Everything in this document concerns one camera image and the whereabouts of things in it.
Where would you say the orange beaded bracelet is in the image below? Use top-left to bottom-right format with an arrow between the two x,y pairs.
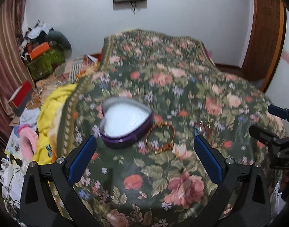
145,121 -> 176,153

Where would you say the purple heart-shaped tin box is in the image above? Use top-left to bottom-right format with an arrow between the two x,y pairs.
99,97 -> 154,149

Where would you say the floral green bedspread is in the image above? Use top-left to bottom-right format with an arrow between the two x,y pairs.
57,30 -> 287,226

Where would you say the pink plush slipper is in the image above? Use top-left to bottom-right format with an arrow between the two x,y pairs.
18,124 -> 39,161

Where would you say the brown wooden door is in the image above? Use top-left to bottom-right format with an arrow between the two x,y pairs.
241,0 -> 286,93

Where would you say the yellow blanket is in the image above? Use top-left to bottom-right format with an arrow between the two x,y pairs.
33,84 -> 77,165

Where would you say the red and white box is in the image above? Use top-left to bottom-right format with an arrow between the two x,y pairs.
8,80 -> 34,116

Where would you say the striped red curtain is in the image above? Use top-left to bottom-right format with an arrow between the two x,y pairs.
0,0 -> 32,143

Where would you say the striped patchwork quilt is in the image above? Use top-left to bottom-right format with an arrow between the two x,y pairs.
35,54 -> 100,94

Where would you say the orange shoe box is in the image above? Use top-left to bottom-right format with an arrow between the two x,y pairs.
29,42 -> 50,60

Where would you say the dark grey bag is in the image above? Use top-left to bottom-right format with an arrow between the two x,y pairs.
46,30 -> 72,58

